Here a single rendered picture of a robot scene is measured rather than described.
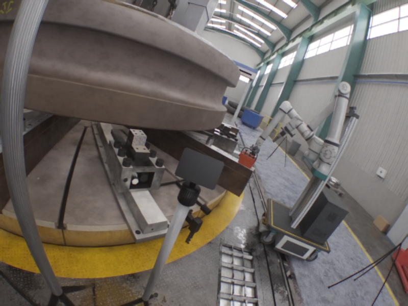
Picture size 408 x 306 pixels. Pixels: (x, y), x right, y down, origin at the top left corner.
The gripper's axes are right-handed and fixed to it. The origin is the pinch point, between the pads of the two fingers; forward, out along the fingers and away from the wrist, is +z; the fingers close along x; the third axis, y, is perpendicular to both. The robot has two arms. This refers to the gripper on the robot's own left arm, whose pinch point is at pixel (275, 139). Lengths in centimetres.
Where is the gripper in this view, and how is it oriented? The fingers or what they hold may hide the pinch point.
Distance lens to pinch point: 190.3
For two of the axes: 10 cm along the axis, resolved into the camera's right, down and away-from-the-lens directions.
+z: -6.1, 5.9, 5.3
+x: -4.9, 2.5, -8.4
